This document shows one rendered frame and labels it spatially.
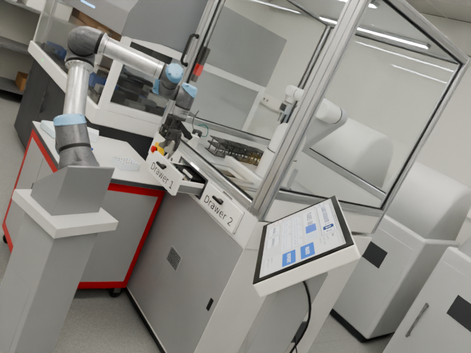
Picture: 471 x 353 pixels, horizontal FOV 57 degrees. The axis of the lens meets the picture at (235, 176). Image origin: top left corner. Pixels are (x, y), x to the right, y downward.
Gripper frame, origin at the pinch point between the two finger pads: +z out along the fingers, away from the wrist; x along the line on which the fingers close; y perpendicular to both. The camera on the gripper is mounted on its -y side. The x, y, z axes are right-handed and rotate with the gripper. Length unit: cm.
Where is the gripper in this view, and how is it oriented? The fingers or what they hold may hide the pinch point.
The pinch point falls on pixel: (167, 155)
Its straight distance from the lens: 213.8
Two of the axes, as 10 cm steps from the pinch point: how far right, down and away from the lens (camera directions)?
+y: -7.4, -1.3, -6.6
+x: 5.5, 4.4, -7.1
